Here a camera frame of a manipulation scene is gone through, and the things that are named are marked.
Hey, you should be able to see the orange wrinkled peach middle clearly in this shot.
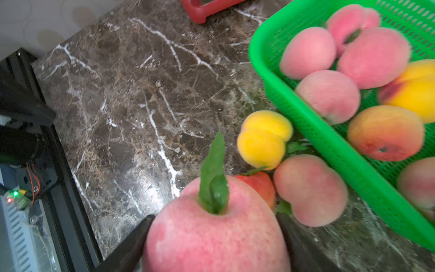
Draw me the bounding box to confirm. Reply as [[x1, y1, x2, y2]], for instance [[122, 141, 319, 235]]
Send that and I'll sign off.
[[234, 167, 276, 211]]

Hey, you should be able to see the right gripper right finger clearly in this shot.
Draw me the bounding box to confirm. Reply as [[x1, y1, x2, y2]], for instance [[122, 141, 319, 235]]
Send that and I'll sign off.
[[276, 213, 341, 272]]

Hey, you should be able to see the green plastic basket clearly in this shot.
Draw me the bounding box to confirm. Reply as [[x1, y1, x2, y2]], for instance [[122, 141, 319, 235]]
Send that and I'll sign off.
[[249, 1, 435, 251]]

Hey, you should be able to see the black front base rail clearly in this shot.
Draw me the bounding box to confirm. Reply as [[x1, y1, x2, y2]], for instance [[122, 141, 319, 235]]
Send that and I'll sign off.
[[0, 47, 104, 272]]

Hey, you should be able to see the yellow red peach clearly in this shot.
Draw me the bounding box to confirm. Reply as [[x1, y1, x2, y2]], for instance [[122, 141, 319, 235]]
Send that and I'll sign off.
[[377, 59, 435, 124]]

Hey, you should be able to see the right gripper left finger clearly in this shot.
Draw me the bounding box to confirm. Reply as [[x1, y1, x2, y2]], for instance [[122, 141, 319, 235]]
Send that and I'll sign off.
[[91, 215, 156, 272]]

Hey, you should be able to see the pink peach with leaf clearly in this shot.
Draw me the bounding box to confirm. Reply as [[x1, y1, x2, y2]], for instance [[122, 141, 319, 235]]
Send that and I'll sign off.
[[326, 4, 380, 57]]

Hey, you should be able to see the yellow peach near basket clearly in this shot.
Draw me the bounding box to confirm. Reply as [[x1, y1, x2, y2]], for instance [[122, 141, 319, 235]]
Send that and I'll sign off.
[[237, 110, 307, 171]]

